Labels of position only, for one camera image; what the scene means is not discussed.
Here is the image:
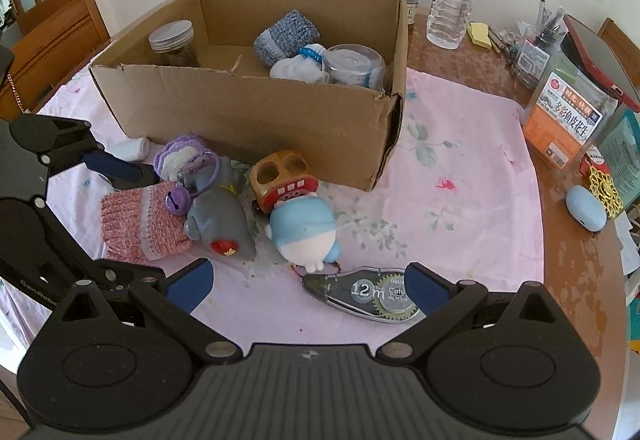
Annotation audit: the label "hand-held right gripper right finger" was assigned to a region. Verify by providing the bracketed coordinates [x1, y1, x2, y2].
[377, 262, 568, 363]

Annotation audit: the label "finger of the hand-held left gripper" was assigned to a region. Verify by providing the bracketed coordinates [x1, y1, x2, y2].
[92, 260, 166, 293]
[9, 115, 143, 183]

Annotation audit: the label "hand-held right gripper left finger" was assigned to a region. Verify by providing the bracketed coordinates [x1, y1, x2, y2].
[50, 259, 241, 366]

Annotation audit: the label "pink knit sock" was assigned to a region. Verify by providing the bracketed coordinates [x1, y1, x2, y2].
[100, 181, 193, 265]

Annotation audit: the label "correction tape dispenser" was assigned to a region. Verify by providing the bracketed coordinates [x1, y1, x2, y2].
[301, 266, 423, 325]

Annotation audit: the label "purple crochet ice cream charm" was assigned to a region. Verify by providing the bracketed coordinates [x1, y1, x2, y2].
[152, 135, 221, 215]

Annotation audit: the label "frosted-lid plastic jar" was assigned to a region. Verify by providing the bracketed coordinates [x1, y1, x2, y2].
[148, 20, 197, 68]

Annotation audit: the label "cardboard box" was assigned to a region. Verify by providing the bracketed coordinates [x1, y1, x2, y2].
[89, 0, 408, 193]

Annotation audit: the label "white sock blue trim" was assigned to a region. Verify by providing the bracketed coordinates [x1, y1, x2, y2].
[270, 44, 331, 84]

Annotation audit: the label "clear plastic jar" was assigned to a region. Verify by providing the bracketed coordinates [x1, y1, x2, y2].
[322, 44, 387, 93]

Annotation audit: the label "brown wooden desktop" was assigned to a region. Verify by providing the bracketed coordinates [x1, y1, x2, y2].
[30, 7, 633, 440]

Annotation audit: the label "white tube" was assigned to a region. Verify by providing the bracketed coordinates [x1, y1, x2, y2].
[107, 137, 151, 163]

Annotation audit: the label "grey shark toy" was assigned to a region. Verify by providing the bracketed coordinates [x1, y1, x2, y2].
[181, 156, 258, 261]

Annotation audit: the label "pink floral tablecloth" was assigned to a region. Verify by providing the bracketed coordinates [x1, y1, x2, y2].
[0, 64, 546, 356]

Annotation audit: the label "blue white plush toy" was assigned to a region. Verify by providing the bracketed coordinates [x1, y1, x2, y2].
[264, 194, 343, 273]

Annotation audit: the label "wooden toy car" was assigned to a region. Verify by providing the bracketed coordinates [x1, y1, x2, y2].
[249, 150, 321, 215]

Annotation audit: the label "light blue oval case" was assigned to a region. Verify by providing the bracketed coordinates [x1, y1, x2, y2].
[565, 185, 608, 233]

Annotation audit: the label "gold foil ornament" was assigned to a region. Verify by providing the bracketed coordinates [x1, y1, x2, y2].
[587, 165, 626, 221]

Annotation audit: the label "paper sheets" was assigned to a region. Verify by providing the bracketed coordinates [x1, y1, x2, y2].
[612, 207, 640, 305]

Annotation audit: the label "small red-label container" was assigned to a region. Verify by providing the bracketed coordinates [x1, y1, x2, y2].
[580, 147, 611, 175]

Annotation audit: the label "orange-label snack jar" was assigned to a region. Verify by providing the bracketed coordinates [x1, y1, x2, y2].
[522, 32, 621, 169]

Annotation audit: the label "teal packet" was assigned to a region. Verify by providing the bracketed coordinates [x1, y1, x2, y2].
[597, 110, 640, 221]

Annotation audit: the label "clear pen cup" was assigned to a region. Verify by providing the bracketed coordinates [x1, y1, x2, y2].
[515, 32, 551, 88]

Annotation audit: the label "bundle of pencils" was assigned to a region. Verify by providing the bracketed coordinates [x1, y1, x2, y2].
[487, 27, 521, 65]

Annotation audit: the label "yellow sticky notes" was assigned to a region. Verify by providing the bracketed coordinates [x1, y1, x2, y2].
[467, 22, 493, 51]

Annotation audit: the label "red phone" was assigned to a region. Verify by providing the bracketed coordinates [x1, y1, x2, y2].
[562, 14, 640, 113]

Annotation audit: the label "pen holder with pens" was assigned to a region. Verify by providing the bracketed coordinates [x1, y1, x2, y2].
[535, 0, 568, 45]

